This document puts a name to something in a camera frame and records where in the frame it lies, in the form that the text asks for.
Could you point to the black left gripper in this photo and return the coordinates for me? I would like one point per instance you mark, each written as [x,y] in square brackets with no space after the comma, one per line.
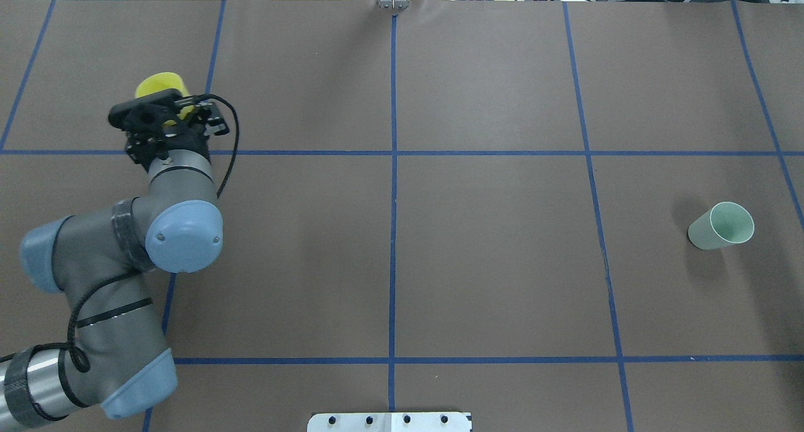
[186,145]

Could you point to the yellow plastic cup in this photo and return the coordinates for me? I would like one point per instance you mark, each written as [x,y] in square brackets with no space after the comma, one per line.
[161,84]

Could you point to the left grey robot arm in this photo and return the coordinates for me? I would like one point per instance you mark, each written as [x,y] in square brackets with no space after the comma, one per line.
[115,353]

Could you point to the green plastic cup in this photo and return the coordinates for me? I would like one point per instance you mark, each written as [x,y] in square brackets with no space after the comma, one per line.
[725,224]

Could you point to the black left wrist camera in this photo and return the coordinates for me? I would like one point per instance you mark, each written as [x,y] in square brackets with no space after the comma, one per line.
[167,101]

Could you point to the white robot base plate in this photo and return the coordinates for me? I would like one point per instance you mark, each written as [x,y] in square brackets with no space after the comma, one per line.
[389,421]

